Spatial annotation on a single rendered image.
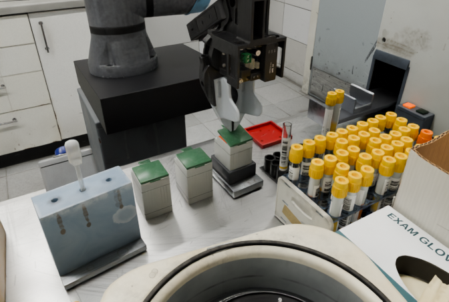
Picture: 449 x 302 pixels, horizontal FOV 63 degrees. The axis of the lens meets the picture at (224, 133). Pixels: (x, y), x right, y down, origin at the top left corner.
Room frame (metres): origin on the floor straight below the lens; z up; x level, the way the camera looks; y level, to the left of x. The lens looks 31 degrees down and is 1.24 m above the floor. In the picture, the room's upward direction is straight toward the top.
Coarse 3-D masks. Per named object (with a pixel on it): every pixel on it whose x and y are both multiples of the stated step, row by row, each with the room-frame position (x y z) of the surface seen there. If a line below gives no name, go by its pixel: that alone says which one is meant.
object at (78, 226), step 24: (120, 168) 0.35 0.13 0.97; (48, 192) 0.31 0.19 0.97; (72, 192) 0.31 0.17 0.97; (96, 192) 0.31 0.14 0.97; (120, 192) 0.32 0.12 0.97; (48, 216) 0.27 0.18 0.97; (72, 216) 0.29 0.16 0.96; (96, 216) 0.30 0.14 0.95; (120, 216) 0.32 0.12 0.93; (48, 240) 0.27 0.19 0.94; (72, 240) 0.28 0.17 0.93; (96, 240) 0.30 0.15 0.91; (120, 240) 0.31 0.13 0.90; (72, 264) 0.28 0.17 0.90; (96, 264) 0.29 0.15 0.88
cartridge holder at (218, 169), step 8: (216, 160) 0.46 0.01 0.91; (216, 168) 0.46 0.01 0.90; (224, 168) 0.44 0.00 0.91; (240, 168) 0.44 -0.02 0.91; (248, 168) 0.45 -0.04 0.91; (216, 176) 0.45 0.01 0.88; (224, 176) 0.44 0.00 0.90; (232, 176) 0.43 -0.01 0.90; (240, 176) 0.44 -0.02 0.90; (248, 176) 0.45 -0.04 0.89; (256, 176) 0.45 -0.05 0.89; (224, 184) 0.43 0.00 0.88; (232, 184) 0.43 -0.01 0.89; (240, 184) 0.43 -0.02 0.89; (248, 184) 0.43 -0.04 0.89; (256, 184) 0.43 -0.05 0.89; (232, 192) 0.42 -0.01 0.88; (240, 192) 0.42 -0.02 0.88
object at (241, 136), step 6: (222, 126) 0.47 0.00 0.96; (240, 126) 0.48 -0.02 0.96; (222, 132) 0.46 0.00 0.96; (228, 132) 0.46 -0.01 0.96; (234, 132) 0.46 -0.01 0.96; (240, 132) 0.46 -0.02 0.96; (246, 132) 0.47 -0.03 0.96; (228, 138) 0.45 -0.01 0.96; (234, 138) 0.45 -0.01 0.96; (240, 138) 0.45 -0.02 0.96; (246, 138) 0.45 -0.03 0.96; (252, 138) 0.45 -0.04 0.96; (234, 144) 0.44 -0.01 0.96; (240, 144) 0.44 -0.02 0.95
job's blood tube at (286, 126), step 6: (288, 126) 0.45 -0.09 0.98; (282, 132) 0.45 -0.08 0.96; (288, 132) 0.45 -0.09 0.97; (282, 138) 0.45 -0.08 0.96; (288, 138) 0.45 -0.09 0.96; (282, 144) 0.45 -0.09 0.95; (288, 144) 0.45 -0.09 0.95; (282, 150) 0.45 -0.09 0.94; (288, 150) 0.45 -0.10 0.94; (282, 156) 0.45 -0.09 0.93; (288, 156) 0.45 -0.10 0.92; (282, 162) 0.45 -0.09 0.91; (282, 168) 0.45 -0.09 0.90
